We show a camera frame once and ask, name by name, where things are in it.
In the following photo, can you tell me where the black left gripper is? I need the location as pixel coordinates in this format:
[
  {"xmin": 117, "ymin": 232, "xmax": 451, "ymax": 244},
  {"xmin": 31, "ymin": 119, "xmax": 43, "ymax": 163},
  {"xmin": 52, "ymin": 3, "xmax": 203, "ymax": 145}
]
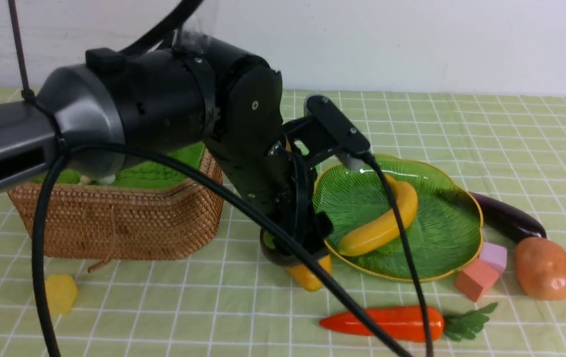
[{"xmin": 218, "ymin": 119, "xmax": 333, "ymax": 253}]

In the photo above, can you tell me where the orange plastic mango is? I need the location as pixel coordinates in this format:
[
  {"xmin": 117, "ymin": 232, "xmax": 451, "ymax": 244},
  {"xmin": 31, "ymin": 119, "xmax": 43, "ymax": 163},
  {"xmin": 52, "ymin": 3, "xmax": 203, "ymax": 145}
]
[{"xmin": 286, "ymin": 254, "xmax": 332, "ymax": 292}]

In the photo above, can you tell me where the yellow plastic banana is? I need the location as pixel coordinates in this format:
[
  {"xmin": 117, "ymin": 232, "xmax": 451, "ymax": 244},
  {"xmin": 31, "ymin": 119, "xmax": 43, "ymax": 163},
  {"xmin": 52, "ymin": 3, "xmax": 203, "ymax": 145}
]
[{"xmin": 337, "ymin": 174, "xmax": 419, "ymax": 257}]

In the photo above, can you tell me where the orange plastic carrot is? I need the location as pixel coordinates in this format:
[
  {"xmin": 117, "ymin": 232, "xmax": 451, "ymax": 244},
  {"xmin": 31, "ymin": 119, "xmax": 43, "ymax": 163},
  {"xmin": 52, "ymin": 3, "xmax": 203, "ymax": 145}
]
[{"xmin": 319, "ymin": 302, "xmax": 498, "ymax": 343}]

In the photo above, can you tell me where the purple plastic eggplant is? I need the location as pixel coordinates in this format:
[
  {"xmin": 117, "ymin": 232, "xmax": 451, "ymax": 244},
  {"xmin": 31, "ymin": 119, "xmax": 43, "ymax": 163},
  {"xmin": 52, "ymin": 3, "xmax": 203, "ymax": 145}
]
[{"xmin": 469, "ymin": 192, "xmax": 548, "ymax": 244}]

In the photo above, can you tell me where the brown plastic potato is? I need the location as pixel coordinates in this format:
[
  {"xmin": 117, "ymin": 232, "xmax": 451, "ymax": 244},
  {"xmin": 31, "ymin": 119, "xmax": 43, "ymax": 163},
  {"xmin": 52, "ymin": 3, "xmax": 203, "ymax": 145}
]
[{"xmin": 514, "ymin": 237, "xmax": 566, "ymax": 301}]

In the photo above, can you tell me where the purple plastic mangosteen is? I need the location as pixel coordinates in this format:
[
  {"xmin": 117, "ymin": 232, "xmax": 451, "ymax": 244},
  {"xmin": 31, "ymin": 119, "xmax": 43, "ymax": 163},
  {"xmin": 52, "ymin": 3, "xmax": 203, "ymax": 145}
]
[{"xmin": 258, "ymin": 228, "xmax": 305, "ymax": 269}]

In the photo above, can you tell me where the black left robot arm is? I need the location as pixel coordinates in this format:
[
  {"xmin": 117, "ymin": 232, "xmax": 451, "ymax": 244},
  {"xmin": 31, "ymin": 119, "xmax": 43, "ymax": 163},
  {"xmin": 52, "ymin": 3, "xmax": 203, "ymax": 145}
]
[{"xmin": 0, "ymin": 39, "xmax": 332, "ymax": 254}]

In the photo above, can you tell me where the woven wicker basket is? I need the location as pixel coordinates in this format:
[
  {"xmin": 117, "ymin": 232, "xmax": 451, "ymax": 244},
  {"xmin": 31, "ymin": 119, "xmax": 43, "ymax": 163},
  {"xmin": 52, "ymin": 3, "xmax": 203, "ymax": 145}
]
[{"xmin": 7, "ymin": 149, "xmax": 225, "ymax": 261}]

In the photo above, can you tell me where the green leaf glass plate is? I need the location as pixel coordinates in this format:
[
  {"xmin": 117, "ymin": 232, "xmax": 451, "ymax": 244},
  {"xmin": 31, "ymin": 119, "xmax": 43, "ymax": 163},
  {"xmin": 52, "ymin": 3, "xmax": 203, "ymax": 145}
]
[{"xmin": 313, "ymin": 154, "xmax": 483, "ymax": 282}]

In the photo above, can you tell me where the white bead clasp loop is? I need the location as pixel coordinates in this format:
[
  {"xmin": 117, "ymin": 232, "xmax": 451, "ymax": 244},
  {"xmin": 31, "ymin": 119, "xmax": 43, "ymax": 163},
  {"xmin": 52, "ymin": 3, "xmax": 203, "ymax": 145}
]
[{"xmin": 78, "ymin": 175, "xmax": 117, "ymax": 186}]

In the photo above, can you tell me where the pink foam cube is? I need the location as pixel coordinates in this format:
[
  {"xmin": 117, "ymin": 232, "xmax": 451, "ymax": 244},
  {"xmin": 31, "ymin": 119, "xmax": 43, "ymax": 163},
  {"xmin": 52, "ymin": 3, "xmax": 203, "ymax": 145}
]
[{"xmin": 454, "ymin": 258, "xmax": 501, "ymax": 302}]

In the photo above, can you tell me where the purple foam cube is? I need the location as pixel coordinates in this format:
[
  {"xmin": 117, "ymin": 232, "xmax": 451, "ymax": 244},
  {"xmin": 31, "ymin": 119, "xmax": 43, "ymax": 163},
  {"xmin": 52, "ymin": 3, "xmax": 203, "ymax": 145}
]
[{"xmin": 479, "ymin": 242, "xmax": 507, "ymax": 274}]

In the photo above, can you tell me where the green checkered tablecloth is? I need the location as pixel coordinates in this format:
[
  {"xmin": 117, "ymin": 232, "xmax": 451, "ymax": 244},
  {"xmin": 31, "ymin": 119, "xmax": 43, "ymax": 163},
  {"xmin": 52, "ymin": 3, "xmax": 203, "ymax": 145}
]
[{"xmin": 0, "ymin": 91, "xmax": 566, "ymax": 357}]

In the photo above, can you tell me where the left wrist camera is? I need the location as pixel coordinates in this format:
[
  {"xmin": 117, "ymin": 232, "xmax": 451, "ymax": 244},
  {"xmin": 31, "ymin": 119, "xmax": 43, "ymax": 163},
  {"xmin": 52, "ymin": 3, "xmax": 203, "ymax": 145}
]
[{"xmin": 305, "ymin": 95, "xmax": 371, "ymax": 171}]

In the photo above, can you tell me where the black cable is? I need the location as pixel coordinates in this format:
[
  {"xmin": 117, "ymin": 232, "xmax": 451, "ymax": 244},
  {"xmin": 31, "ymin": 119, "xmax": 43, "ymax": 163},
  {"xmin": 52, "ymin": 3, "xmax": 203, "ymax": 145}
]
[{"xmin": 7, "ymin": 0, "xmax": 435, "ymax": 357}]

